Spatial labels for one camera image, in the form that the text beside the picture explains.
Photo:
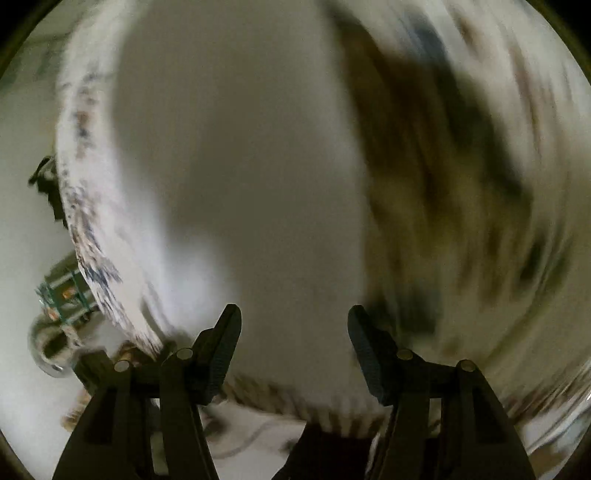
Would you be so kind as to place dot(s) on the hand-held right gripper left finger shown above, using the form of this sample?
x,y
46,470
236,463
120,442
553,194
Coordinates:
x,y
222,350

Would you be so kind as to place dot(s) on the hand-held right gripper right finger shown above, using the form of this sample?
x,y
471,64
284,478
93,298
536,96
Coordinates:
x,y
369,360

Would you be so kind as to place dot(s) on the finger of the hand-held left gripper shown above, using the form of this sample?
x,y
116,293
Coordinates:
x,y
46,184

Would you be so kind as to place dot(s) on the large white patterned plate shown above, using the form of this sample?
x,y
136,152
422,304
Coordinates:
x,y
231,161

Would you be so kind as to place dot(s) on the dark cloth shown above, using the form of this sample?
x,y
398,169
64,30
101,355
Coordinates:
x,y
323,454

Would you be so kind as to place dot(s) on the brown patterned cloth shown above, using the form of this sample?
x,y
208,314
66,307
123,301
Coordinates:
x,y
443,184

